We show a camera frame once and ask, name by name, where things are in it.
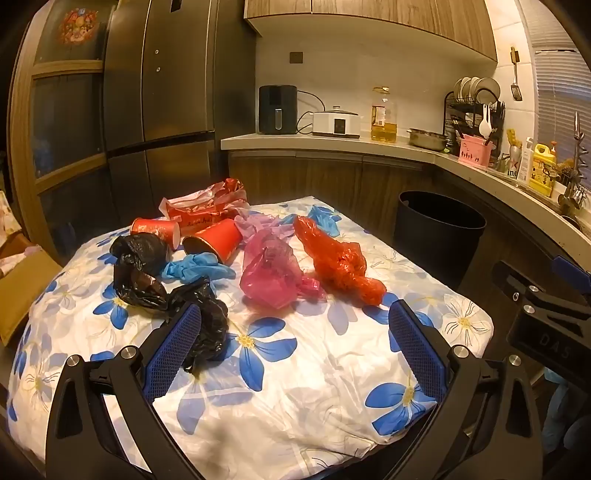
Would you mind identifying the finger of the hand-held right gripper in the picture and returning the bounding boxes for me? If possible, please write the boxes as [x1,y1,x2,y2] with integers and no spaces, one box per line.
[492,261,591,324]
[553,255,591,301]

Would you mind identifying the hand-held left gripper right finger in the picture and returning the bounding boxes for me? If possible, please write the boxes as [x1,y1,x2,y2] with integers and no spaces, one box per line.
[389,300,543,480]

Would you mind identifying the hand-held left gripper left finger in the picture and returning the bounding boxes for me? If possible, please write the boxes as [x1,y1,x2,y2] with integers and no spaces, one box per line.
[45,302,204,480]

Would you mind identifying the black plastic bag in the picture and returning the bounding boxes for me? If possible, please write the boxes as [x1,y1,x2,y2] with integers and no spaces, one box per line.
[167,277,230,376]
[109,233,172,309]

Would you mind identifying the black trash bin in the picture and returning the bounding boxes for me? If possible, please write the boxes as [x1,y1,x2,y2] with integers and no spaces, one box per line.
[392,190,488,289]

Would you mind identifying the blue rubber glove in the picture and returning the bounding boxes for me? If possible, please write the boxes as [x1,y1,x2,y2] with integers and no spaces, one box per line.
[161,253,237,284]

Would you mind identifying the red paper cup white inside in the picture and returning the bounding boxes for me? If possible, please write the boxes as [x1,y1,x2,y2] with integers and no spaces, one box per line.
[130,217,182,250]

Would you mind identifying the red snack bag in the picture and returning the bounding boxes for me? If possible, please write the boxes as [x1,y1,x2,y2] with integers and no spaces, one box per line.
[159,179,250,232]

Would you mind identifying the blue plastic bag back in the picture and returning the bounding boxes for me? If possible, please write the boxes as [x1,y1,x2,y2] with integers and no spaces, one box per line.
[305,204,343,237]

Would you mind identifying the person's blue clothing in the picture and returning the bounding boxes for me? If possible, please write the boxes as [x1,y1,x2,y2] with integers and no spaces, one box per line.
[542,369,591,455]

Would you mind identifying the yellow detergent bottle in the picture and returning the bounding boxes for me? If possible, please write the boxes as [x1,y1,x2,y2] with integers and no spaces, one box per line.
[529,141,558,197]

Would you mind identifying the red plastic bag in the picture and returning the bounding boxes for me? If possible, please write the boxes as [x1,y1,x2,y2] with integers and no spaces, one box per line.
[293,215,387,306]

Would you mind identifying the white pump bottle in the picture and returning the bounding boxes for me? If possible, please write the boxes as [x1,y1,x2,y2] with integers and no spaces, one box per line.
[517,137,536,183]

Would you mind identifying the red paper cup gold inside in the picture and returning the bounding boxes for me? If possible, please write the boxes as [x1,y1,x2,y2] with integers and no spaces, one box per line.
[182,218,243,265]

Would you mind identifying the blue floral white blanket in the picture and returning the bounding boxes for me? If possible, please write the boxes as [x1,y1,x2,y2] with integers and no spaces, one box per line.
[7,196,495,480]

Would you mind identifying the pink plastic bag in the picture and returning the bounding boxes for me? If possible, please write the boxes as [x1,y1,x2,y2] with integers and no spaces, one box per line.
[240,229,326,310]

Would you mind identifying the pink cutlery basket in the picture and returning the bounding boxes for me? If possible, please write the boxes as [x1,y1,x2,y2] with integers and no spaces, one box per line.
[458,134,497,168]

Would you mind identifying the steel kitchen faucet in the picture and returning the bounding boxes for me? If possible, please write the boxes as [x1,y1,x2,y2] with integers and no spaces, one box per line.
[556,111,589,208]

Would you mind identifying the purple plastic bag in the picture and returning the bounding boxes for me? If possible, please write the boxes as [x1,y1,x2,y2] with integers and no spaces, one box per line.
[235,209,296,241]

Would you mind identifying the cardboard box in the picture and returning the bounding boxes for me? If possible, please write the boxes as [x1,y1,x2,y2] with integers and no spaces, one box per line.
[0,249,63,347]

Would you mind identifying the steel pot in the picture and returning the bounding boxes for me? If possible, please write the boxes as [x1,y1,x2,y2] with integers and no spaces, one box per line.
[407,128,450,150]

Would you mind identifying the hanging slotted spatula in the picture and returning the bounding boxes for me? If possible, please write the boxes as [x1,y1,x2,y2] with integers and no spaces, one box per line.
[509,46,523,101]

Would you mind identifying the window blind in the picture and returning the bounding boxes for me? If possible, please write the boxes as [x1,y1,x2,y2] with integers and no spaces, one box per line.
[529,0,591,153]

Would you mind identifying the row of white plates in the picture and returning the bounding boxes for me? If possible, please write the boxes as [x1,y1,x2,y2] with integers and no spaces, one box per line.
[452,76,502,104]

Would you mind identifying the cooking oil bottle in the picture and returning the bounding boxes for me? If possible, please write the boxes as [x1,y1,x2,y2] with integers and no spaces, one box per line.
[370,87,398,142]

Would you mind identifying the floral cloth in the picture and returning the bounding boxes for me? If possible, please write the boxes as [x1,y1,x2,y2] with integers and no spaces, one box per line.
[0,191,21,250]

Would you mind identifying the white electric cooker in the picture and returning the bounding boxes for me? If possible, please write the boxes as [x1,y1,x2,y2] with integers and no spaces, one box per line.
[312,106,362,138]

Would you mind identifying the stone kitchen countertop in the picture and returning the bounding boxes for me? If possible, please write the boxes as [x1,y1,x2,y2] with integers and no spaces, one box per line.
[221,131,591,273]

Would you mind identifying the steel refrigerator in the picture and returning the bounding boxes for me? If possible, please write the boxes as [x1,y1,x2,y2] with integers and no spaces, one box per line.
[102,0,257,213]

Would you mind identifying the black air fryer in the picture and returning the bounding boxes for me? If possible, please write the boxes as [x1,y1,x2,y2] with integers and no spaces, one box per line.
[259,84,298,136]

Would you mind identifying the wooden glass-panel door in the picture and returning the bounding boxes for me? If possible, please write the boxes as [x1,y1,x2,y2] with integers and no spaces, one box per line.
[7,0,118,264]

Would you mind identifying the red floral door decoration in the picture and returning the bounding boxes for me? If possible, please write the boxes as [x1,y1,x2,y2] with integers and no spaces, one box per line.
[58,8,100,45]

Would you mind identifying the black wire dish rack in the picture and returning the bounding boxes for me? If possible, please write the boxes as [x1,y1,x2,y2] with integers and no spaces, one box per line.
[444,90,506,153]

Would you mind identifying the wooden wall cabinet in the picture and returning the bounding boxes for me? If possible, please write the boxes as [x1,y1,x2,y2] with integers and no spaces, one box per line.
[243,0,498,63]

